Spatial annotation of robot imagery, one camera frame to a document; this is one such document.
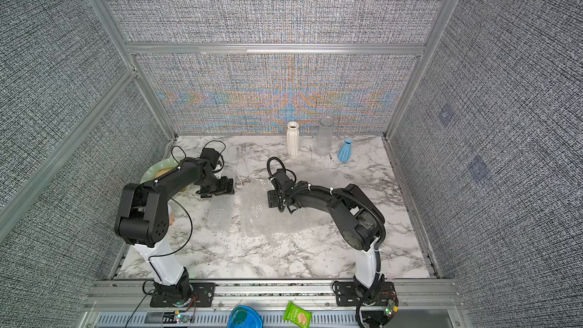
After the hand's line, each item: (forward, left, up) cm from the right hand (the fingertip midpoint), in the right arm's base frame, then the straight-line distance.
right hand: (275, 192), depth 95 cm
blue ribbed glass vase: (+18, -31, +3) cm, 36 cm away
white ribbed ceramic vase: (+23, -7, +8) cm, 25 cm away
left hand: (0, +20, +1) cm, 20 cm away
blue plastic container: (-43, +6, +8) cm, 44 cm away
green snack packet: (-42, -8, 0) cm, 43 cm away
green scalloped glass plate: (+9, +51, +3) cm, 52 cm away
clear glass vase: (+28, -23, +3) cm, 36 cm away
